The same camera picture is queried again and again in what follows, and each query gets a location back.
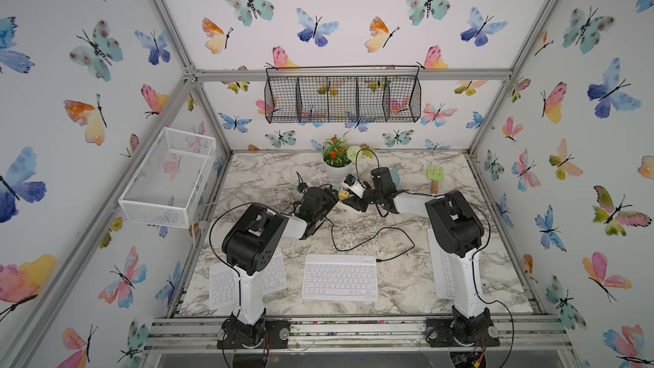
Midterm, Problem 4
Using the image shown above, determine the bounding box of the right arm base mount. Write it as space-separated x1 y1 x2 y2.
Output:
425 308 501 348

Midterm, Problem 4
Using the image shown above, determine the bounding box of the white power strip cord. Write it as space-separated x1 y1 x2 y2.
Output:
196 183 308 231

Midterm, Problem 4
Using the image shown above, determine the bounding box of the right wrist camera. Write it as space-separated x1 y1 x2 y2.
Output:
342 174 369 199

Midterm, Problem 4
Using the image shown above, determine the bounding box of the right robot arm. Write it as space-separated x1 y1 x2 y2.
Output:
342 167 485 320

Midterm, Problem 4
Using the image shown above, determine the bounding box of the white keyboard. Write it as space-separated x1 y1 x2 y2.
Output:
427 228 457 300
301 255 379 303
207 248 287 310

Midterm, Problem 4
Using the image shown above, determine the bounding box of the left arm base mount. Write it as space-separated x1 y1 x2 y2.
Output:
217 315 291 350

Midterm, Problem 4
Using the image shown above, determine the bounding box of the black charging cable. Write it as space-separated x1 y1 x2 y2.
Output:
326 203 416 263

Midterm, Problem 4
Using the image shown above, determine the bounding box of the black wire wall basket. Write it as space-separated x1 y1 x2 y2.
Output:
258 66 422 124

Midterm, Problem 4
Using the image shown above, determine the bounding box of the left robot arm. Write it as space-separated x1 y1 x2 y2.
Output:
221 185 338 325

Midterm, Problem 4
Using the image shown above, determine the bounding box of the potted artificial plant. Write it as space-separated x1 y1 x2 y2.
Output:
321 132 376 184

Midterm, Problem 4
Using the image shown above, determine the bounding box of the white mesh wall basket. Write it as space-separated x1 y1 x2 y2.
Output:
119 127 216 228

